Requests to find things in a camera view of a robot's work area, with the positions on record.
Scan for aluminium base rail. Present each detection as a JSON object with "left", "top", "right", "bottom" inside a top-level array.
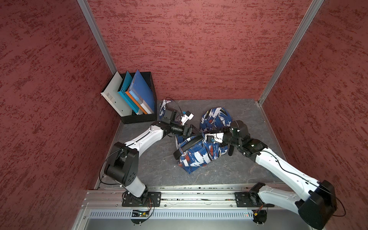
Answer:
[{"left": 81, "top": 183, "right": 305, "bottom": 210}]

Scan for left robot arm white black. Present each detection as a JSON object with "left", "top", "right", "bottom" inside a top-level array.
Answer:
[{"left": 103, "top": 121, "right": 201, "bottom": 201}]

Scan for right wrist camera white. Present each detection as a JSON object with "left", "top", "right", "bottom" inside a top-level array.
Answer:
[{"left": 205, "top": 132, "right": 224, "bottom": 143}]

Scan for black file box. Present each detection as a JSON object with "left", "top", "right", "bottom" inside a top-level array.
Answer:
[{"left": 118, "top": 71, "right": 157, "bottom": 124}]

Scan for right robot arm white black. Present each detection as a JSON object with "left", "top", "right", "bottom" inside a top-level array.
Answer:
[{"left": 205, "top": 120, "right": 337, "bottom": 230}]

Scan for left corner aluminium profile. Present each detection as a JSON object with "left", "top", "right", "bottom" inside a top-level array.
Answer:
[{"left": 77, "top": 0, "right": 117, "bottom": 75}]

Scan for right corner aluminium profile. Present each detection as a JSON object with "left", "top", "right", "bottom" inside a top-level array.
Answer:
[{"left": 258, "top": 0, "right": 324, "bottom": 106}]

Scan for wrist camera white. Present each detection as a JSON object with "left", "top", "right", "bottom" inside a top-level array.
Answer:
[
  {"left": 180, "top": 111, "right": 194, "bottom": 125},
  {"left": 205, "top": 132, "right": 224, "bottom": 143}
]

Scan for corner aluminium profile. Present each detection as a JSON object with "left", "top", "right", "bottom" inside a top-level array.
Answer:
[
  {"left": 258, "top": 0, "right": 324, "bottom": 106},
  {"left": 77, "top": 0, "right": 117, "bottom": 75}
]

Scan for blue patterned trousers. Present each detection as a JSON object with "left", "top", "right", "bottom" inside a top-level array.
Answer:
[{"left": 173, "top": 107, "right": 233, "bottom": 174}]

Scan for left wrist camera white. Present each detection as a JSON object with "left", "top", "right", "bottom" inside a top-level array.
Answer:
[{"left": 180, "top": 111, "right": 194, "bottom": 125}]

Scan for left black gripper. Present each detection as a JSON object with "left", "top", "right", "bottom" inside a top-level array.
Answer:
[{"left": 170, "top": 122, "right": 201, "bottom": 138}]

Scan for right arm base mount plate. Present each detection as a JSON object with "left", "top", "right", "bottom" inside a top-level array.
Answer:
[{"left": 234, "top": 192, "right": 275, "bottom": 208}]

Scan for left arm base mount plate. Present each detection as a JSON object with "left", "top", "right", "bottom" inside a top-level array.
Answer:
[{"left": 121, "top": 192, "right": 162, "bottom": 208}]

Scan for teal folder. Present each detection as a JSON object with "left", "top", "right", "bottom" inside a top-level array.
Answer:
[{"left": 118, "top": 71, "right": 144, "bottom": 115}]

